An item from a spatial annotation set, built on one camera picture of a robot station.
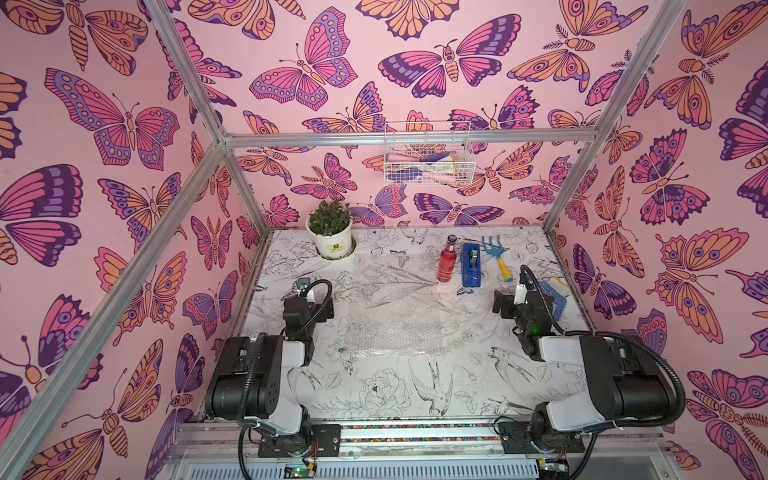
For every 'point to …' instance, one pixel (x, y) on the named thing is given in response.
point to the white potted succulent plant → (330, 224)
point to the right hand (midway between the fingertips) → (515, 291)
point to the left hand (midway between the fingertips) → (316, 292)
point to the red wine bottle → (447, 260)
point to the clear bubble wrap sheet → (400, 325)
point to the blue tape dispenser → (471, 265)
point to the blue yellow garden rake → (497, 251)
